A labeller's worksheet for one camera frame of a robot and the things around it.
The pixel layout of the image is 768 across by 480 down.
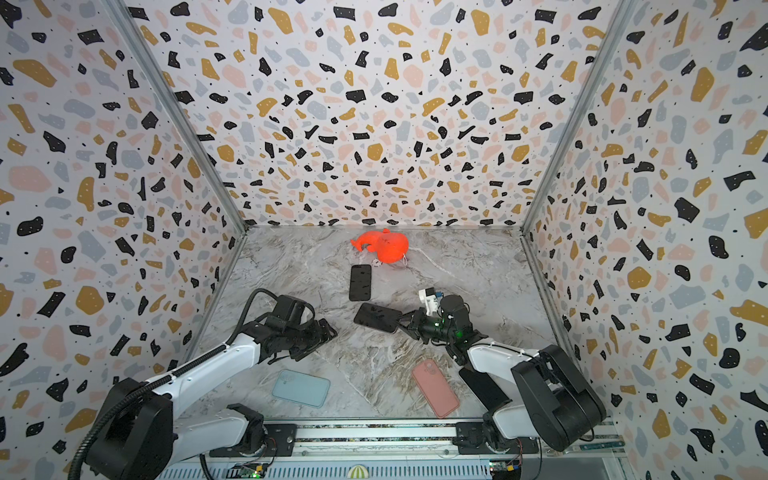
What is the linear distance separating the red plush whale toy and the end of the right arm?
0.35 meters

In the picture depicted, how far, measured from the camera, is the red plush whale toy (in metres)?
1.08

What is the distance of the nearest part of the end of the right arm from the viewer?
685 mm
